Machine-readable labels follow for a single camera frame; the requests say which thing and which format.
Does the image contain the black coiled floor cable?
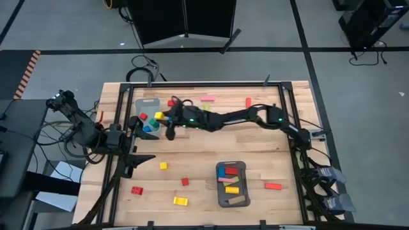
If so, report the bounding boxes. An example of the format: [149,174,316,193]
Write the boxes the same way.
[126,54,160,82]

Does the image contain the white sheet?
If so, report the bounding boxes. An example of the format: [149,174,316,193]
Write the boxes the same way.
[35,160,87,212]

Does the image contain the light grey plastic bin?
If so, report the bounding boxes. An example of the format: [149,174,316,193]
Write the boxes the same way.
[134,97,162,139]

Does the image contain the small grey box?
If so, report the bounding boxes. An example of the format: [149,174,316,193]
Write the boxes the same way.
[310,128,327,142]

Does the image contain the orange black hazard tape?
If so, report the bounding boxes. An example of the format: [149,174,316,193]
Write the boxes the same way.
[13,50,42,100]

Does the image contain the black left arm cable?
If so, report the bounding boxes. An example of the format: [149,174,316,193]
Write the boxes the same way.
[63,140,106,165]

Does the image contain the dark grey plastic bin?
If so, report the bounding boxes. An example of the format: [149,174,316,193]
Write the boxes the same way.
[215,160,251,208]

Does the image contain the black desk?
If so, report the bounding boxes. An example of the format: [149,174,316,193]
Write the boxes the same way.
[0,98,49,199]

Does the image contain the silver partition hinge post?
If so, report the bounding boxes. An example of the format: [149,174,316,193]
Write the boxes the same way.
[181,0,189,38]

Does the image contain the black partition panel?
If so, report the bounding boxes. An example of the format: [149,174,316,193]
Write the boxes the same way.
[186,0,237,39]
[127,0,187,45]

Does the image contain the natural wood block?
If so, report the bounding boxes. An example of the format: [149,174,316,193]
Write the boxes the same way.
[228,195,247,206]

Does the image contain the black partition foot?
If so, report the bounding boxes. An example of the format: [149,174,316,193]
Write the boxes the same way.
[219,28,242,54]

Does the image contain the black equipment cabinet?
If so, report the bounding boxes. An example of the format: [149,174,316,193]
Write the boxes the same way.
[338,0,409,49]

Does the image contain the grey fabric cover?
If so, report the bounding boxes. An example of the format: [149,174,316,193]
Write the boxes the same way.
[322,193,356,214]
[316,165,348,185]

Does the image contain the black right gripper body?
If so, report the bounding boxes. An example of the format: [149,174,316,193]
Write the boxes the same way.
[171,107,207,130]

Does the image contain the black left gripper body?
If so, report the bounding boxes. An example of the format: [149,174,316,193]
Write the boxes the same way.
[107,123,137,160]

